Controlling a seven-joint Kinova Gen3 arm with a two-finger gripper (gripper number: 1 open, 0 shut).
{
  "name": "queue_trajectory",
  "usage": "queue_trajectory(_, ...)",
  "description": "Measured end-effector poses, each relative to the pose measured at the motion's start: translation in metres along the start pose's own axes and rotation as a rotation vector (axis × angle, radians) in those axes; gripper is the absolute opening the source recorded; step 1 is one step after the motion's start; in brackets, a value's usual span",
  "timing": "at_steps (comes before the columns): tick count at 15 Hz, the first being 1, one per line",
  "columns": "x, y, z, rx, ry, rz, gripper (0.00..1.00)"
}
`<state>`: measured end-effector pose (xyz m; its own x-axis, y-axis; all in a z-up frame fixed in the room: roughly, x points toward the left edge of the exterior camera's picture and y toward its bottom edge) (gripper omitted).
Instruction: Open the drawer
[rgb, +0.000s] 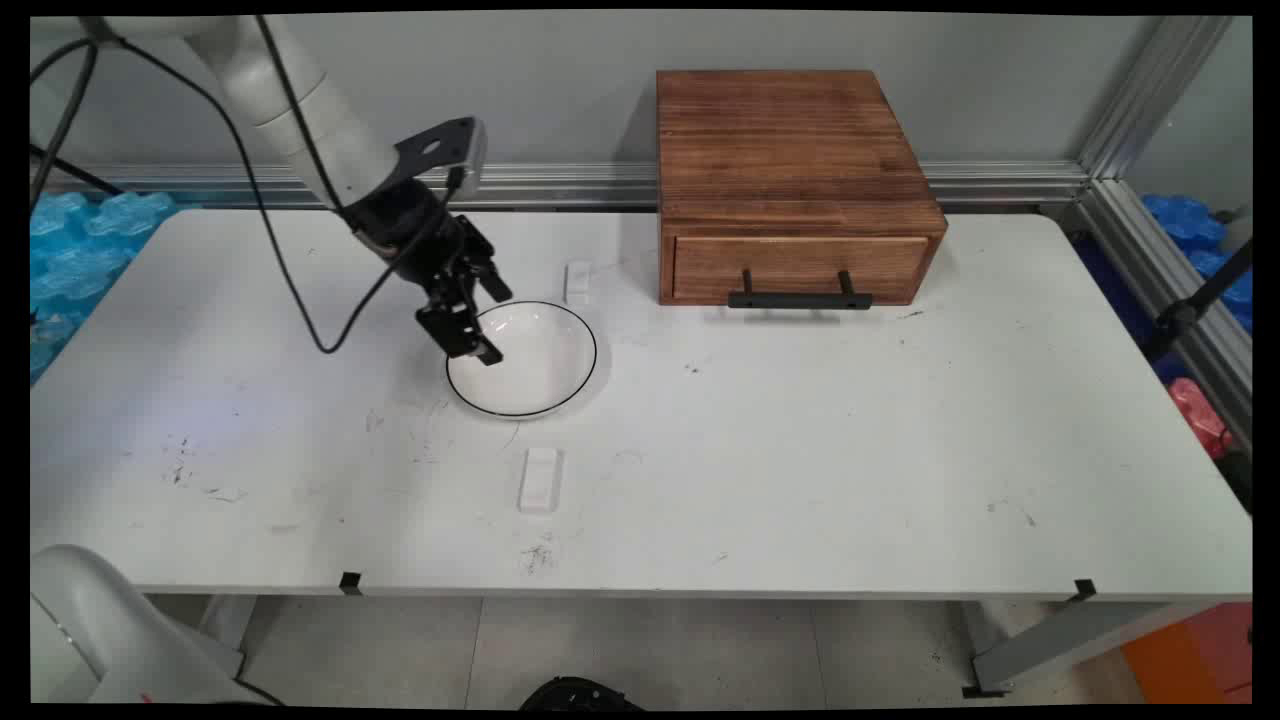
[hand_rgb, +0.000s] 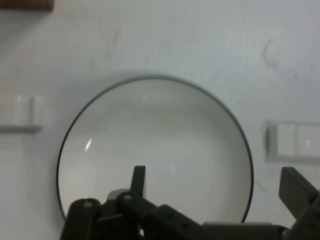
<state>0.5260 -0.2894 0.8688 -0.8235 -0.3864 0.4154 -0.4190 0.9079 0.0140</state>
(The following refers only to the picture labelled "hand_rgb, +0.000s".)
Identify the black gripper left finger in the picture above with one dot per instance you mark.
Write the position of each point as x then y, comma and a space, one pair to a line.
130, 220

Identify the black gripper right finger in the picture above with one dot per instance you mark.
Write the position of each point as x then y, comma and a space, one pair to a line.
302, 200

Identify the long white block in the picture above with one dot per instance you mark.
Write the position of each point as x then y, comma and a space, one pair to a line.
295, 142

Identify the white plate with black rim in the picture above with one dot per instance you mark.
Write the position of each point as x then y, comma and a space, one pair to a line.
155, 137

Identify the small white block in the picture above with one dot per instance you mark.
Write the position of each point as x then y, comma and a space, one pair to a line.
22, 112

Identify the dark wooden drawer cabinet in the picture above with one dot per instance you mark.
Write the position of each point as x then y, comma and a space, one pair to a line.
25, 4

